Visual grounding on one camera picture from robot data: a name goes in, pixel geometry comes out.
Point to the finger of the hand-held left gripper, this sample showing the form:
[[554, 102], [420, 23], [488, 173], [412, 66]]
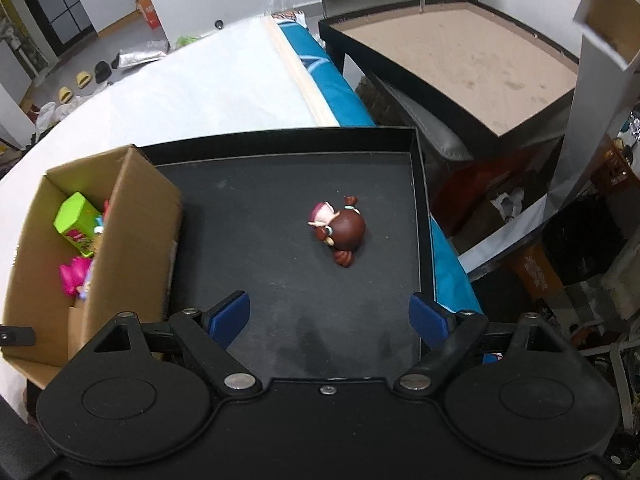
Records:
[[17, 336]]

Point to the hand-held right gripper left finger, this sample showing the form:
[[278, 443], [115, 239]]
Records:
[[231, 317]]

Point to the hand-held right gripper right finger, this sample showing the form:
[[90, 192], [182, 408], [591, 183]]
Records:
[[426, 320]]

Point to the pink toy figure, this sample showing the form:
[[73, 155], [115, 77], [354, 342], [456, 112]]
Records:
[[72, 275]]

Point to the black shallow tray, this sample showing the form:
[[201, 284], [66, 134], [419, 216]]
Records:
[[260, 220]]

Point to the brown-haired doll figurine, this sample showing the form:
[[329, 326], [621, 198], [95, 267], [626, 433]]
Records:
[[345, 230]]

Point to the green hexagonal container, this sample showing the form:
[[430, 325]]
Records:
[[72, 222]]

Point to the brown cardboard box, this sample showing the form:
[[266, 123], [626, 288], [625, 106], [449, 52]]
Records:
[[137, 220]]

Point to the small colourful toy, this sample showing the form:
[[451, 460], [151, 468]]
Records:
[[100, 222]]

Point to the orange plastic bag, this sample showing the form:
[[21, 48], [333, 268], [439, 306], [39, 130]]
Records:
[[537, 267]]

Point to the black plastic bag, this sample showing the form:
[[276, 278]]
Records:
[[580, 245]]

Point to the grey cushion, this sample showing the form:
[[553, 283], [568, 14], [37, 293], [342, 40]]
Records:
[[435, 125]]

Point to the white plastic bag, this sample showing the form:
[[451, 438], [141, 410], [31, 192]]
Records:
[[47, 112]]

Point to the yellow slipper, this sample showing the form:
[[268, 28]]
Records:
[[65, 94], [82, 79]]

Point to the black lid with brown inside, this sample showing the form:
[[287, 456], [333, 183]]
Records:
[[465, 60]]

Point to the white folded cardboard sheet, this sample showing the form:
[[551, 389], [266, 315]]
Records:
[[590, 100]]

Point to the silver plastic bag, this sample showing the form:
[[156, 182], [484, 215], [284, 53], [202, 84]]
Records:
[[140, 55]]

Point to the black slipper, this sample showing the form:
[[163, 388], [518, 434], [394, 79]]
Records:
[[102, 70]]

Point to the green bag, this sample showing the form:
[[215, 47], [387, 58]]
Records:
[[187, 40]]

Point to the orange carton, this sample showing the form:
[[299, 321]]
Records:
[[149, 10]]

